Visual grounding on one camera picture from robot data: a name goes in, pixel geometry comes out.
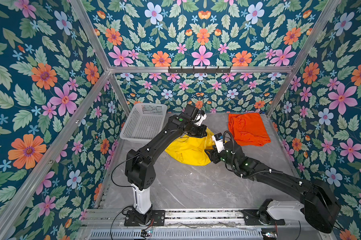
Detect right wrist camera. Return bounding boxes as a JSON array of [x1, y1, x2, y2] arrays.
[[212, 133, 225, 153]]

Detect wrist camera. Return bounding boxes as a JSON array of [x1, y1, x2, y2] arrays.
[[212, 133, 225, 153], [183, 105, 207, 126]]

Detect orange shorts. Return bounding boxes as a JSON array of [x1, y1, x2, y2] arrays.
[[228, 113, 271, 147]]

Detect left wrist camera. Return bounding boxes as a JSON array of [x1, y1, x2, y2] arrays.
[[183, 105, 207, 126]]

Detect yellow shorts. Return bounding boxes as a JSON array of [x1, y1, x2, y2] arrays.
[[165, 129, 215, 166]]

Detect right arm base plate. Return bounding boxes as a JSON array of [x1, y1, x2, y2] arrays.
[[240, 209, 285, 226]]

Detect white vented cable duct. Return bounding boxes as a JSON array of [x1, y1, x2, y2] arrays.
[[88, 229, 263, 240]]

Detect aluminium frame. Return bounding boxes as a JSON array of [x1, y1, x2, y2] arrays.
[[0, 1, 328, 240]]

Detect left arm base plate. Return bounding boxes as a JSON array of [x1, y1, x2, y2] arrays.
[[124, 210, 166, 227]]

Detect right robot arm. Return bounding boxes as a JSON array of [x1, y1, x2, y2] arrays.
[[205, 149, 341, 234]]

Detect aluminium mounting rail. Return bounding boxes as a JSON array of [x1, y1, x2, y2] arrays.
[[81, 208, 331, 229]]

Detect black hook rail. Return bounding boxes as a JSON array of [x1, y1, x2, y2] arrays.
[[167, 66, 231, 74]]

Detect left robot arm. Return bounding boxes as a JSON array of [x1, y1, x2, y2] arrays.
[[125, 113, 207, 226]]

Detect white plastic basket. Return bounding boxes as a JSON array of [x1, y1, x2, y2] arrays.
[[120, 103, 167, 144]]

